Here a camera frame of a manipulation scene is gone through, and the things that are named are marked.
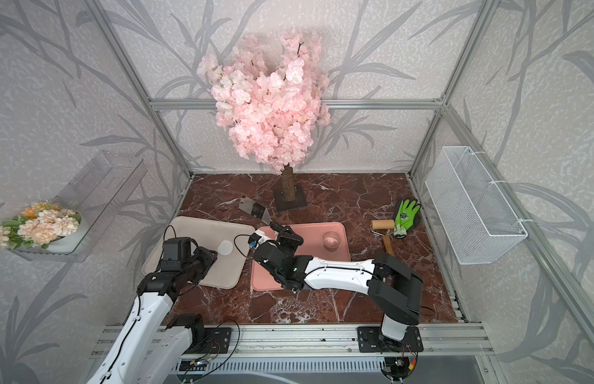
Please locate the round cut dumpling wrapper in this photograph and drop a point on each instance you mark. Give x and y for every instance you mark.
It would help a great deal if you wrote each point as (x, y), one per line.
(225, 248)

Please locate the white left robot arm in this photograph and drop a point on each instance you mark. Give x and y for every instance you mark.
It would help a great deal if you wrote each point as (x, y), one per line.
(128, 361)

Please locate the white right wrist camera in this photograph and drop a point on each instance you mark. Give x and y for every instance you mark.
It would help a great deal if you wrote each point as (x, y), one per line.
(257, 238)

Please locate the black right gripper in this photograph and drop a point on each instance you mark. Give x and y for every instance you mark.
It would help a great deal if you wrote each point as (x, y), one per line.
(290, 241)

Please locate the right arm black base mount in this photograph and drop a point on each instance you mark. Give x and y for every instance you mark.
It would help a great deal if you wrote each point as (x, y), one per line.
(371, 340)

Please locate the metal spatula black handle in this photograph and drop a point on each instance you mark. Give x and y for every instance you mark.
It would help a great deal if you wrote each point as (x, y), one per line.
(256, 210)

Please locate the pink silicone mat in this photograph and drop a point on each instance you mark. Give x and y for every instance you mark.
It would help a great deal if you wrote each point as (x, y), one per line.
(313, 235)

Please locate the artificial cherry blossom tree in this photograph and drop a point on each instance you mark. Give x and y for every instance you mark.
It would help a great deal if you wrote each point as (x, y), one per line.
(270, 113)

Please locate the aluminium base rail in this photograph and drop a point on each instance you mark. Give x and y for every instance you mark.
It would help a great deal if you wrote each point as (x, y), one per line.
(323, 348)

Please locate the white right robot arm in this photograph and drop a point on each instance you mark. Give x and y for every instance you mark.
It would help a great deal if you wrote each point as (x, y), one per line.
(392, 285)

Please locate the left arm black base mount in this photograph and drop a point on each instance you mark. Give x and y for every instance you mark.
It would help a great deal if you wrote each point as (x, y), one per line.
(205, 338)

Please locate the clear plastic wall shelf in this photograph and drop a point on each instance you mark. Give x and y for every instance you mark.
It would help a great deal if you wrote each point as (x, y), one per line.
(98, 192)

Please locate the white wire mesh basket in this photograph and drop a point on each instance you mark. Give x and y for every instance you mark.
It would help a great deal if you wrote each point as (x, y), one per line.
(479, 222)

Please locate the wooden rolling pin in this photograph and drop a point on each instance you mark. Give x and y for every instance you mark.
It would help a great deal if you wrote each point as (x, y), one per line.
(385, 229)

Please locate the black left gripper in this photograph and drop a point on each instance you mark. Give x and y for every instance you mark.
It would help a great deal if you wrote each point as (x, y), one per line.
(208, 258)

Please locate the green work glove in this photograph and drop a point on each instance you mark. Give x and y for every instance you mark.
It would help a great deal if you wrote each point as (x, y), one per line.
(406, 217)

